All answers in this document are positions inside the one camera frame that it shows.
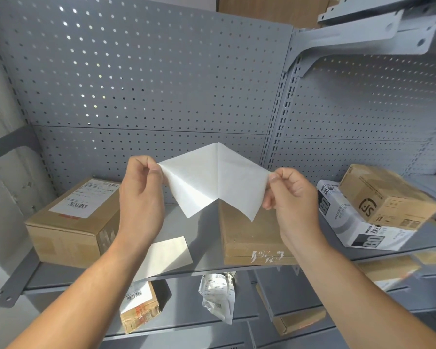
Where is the wide grey pegboard panel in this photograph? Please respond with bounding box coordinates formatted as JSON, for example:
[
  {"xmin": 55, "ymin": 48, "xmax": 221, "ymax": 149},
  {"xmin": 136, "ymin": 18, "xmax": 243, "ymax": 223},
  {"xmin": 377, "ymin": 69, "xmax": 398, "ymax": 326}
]
[{"xmin": 0, "ymin": 0, "xmax": 295, "ymax": 206}]

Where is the narrow grey pegboard panel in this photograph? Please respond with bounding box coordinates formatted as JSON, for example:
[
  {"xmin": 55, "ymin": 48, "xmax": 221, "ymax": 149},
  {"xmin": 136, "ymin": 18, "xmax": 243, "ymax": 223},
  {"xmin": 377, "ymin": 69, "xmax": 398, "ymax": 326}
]
[{"xmin": 267, "ymin": 54, "xmax": 436, "ymax": 186}]

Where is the plain taped cardboard box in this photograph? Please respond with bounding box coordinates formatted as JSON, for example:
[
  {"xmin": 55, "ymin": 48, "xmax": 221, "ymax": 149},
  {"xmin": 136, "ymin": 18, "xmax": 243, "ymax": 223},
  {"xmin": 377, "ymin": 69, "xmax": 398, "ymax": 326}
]
[{"xmin": 218, "ymin": 200, "xmax": 299, "ymax": 266}]

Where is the person's right forearm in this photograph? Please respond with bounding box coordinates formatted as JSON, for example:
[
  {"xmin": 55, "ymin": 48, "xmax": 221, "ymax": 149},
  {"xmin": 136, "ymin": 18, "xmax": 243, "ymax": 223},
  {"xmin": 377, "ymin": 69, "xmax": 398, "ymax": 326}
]
[{"xmin": 281, "ymin": 234, "xmax": 436, "ymax": 349}]

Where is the person's left forearm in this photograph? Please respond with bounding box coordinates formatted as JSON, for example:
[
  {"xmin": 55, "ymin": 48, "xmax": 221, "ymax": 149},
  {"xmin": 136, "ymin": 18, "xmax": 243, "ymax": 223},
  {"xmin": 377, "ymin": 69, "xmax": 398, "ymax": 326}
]
[{"xmin": 7, "ymin": 234, "xmax": 160, "ymax": 349}]

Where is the white and grey printed box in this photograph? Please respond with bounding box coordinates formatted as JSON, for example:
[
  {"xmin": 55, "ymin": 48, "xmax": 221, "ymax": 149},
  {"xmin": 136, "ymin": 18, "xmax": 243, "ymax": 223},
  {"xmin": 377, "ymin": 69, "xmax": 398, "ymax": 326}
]
[{"xmin": 316, "ymin": 180, "xmax": 418, "ymax": 252}]

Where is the crumpled white parcel bag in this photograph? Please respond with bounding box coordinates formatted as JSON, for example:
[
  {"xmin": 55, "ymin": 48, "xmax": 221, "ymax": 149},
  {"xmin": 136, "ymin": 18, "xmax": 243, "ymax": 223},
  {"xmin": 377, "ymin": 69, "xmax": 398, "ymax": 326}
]
[{"xmin": 198, "ymin": 272, "xmax": 237, "ymax": 325}]

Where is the person's left hand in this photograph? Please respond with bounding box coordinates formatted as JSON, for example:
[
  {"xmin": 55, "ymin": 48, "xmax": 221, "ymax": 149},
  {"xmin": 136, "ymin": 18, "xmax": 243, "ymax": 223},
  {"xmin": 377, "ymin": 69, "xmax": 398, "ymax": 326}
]
[{"xmin": 118, "ymin": 155, "xmax": 168, "ymax": 248}]

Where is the grey metal lower shelf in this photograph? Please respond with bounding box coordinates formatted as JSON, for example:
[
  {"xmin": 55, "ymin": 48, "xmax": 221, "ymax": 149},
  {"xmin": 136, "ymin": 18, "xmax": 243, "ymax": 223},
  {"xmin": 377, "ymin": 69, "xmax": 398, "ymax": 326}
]
[
  {"xmin": 33, "ymin": 270, "xmax": 260, "ymax": 341},
  {"xmin": 248, "ymin": 247, "xmax": 436, "ymax": 349}
]

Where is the grey slotted upright post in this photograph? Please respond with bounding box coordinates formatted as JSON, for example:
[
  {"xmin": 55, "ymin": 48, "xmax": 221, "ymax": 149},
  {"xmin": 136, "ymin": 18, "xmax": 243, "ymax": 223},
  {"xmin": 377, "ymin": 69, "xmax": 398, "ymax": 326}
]
[{"xmin": 259, "ymin": 62, "xmax": 301, "ymax": 169}]

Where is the white paper sheet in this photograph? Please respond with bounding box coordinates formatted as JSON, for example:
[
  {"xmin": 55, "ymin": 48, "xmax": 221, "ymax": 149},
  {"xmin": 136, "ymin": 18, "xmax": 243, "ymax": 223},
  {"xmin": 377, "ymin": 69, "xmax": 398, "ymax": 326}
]
[{"xmin": 158, "ymin": 142, "xmax": 272, "ymax": 222}]

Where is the cardboard box with black print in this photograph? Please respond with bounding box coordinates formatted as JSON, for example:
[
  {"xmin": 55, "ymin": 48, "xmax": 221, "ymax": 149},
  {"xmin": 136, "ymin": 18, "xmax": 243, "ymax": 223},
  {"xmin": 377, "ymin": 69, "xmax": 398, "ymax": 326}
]
[{"xmin": 339, "ymin": 164, "xmax": 436, "ymax": 231}]

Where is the small torn labelled cardboard box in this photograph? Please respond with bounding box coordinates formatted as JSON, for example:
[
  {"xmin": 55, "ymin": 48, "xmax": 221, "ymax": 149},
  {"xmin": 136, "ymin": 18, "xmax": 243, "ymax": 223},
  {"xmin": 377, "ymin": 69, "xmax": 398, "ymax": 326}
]
[{"xmin": 119, "ymin": 280, "xmax": 162, "ymax": 335}]

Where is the person's right hand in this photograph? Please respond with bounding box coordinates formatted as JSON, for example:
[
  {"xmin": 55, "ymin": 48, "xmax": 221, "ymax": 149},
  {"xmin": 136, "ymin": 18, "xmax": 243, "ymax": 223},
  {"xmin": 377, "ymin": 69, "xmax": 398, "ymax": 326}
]
[{"xmin": 262, "ymin": 167, "xmax": 330, "ymax": 251}]

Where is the grey metal shelf bracket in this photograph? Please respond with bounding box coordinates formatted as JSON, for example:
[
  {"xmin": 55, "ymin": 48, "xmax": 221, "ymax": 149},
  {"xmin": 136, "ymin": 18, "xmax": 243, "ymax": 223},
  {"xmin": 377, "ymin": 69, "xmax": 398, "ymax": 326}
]
[{"xmin": 290, "ymin": 0, "xmax": 436, "ymax": 78}]

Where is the brown wooden board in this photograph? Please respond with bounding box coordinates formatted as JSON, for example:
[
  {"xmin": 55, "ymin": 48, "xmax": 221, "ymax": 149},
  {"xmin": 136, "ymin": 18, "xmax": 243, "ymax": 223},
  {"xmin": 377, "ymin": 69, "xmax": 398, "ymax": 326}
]
[{"xmin": 217, "ymin": 0, "xmax": 340, "ymax": 29}]

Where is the brown cardboard parcel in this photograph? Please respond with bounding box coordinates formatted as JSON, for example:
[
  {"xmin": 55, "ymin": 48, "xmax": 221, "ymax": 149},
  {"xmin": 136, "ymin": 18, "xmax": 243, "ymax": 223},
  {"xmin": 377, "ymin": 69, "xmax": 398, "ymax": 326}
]
[{"xmin": 357, "ymin": 255, "xmax": 422, "ymax": 290}]

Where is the cardboard box with white label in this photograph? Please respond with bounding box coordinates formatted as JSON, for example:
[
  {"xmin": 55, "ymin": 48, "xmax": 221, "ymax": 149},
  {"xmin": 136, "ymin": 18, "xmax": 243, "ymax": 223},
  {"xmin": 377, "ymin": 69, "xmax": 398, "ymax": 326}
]
[{"xmin": 25, "ymin": 178, "xmax": 121, "ymax": 269}]

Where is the flat brown cardboard box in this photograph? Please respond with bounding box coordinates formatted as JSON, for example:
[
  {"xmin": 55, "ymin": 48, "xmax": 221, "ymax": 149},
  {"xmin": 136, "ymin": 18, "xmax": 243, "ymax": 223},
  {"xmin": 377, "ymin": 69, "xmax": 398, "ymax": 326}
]
[{"xmin": 255, "ymin": 283, "xmax": 327, "ymax": 337}]

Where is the cream paper slip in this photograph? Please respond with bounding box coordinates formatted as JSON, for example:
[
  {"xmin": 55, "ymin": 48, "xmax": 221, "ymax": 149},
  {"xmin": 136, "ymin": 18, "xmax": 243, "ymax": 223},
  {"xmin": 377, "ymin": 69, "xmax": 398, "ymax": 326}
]
[{"xmin": 132, "ymin": 236, "xmax": 194, "ymax": 282}]

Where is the grey metal shelf board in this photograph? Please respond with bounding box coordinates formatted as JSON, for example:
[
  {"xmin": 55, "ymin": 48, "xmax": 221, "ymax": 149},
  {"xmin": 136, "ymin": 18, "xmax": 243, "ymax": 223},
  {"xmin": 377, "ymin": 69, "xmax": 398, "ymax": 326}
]
[{"xmin": 0, "ymin": 174, "xmax": 436, "ymax": 309}]

